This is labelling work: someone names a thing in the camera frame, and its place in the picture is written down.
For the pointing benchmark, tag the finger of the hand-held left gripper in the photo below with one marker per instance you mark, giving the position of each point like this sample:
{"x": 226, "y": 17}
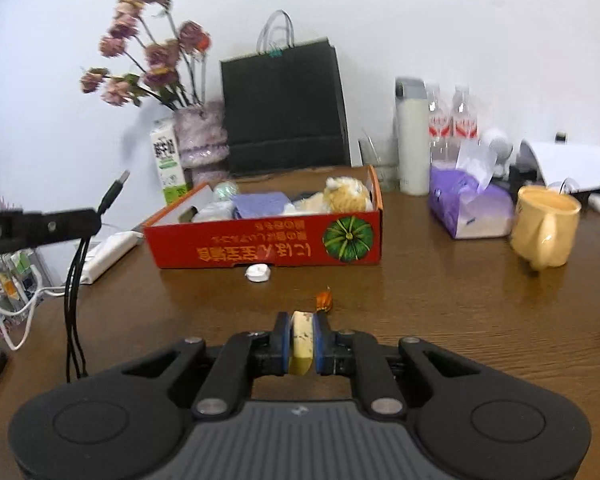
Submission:
{"x": 60, "y": 225}

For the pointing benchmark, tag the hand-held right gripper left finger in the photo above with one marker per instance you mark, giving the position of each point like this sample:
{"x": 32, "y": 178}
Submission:
{"x": 281, "y": 345}

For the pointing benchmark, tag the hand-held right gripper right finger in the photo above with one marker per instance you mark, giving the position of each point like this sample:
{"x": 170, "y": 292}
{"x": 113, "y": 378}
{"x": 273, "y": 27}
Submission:
{"x": 321, "y": 347}

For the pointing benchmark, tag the small yellow block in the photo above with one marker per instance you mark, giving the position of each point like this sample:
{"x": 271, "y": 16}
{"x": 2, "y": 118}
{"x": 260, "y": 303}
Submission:
{"x": 302, "y": 345}

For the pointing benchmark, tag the pumpkin print cardboard box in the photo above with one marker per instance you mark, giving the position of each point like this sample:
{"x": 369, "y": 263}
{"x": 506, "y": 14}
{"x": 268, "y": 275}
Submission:
{"x": 260, "y": 242}

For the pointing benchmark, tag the wooden desktop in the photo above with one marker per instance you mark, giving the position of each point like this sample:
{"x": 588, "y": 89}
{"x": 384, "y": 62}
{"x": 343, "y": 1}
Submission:
{"x": 430, "y": 300}

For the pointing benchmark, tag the small orange wrapper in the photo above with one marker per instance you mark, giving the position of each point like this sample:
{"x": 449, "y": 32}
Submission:
{"x": 324, "y": 300}

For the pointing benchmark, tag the clear desk organizer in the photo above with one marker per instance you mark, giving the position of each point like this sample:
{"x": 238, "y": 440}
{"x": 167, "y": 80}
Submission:
{"x": 10, "y": 285}

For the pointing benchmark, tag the white power strip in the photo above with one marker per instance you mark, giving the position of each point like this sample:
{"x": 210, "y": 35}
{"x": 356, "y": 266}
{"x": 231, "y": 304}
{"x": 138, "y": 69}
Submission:
{"x": 110, "y": 255}

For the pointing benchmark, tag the white round cap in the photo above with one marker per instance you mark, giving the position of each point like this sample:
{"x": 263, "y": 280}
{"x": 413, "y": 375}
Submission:
{"x": 257, "y": 273}

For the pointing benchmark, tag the green white milk carton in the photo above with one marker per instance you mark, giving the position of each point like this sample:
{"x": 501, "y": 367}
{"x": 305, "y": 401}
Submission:
{"x": 169, "y": 165}

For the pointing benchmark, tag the white tissue pack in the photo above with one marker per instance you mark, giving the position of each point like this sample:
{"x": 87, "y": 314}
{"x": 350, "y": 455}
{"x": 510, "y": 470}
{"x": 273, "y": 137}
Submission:
{"x": 212, "y": 212}

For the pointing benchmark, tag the orange cat plush toy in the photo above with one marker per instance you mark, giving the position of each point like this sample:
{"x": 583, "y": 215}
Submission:
{"x": 345, "y": 195}

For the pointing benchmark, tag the pale green round object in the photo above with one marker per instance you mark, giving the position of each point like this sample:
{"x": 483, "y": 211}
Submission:
{"x": 226, "y": 190}

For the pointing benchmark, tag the fuzzy pink vase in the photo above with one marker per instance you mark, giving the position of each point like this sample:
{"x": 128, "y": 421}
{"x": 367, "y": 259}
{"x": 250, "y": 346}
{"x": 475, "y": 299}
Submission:
{"x": 202, "y": 140}

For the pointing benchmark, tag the clear glass cup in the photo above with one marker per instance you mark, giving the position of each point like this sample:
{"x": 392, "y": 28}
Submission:
{"x": 380, "y": 170}

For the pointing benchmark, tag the dried pink flowers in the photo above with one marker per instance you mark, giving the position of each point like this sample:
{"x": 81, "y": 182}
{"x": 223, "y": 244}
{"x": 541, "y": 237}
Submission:
{"x": 155, "y": 55}

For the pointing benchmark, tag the purple tissue pack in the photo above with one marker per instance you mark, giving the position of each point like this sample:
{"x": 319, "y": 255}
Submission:
{"x": 465, "y": 205}

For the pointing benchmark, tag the clear glass straw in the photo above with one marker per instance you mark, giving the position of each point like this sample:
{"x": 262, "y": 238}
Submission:
{"x": 371, "y": 142}

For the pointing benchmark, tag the white thermos bottle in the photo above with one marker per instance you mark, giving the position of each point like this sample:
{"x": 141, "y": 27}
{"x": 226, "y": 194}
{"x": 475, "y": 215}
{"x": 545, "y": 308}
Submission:
{"x": 412, "y": 145}

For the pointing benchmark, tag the black paper bag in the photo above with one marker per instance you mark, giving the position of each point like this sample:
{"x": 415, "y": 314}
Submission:
{"x": 285, "y": 110}

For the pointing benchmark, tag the yellow mug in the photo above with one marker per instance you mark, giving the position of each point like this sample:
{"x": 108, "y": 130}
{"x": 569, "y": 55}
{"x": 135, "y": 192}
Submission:
{"x": 545, "y": 230}

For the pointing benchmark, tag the small white round gadget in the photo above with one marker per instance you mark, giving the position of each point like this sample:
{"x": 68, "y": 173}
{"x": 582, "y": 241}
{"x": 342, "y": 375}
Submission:
{"x": 497, "y": 147}

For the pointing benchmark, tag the white curved paper sheet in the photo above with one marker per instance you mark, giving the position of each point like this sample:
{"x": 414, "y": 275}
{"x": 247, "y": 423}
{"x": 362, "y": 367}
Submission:
{"x": 575, "y": 165}

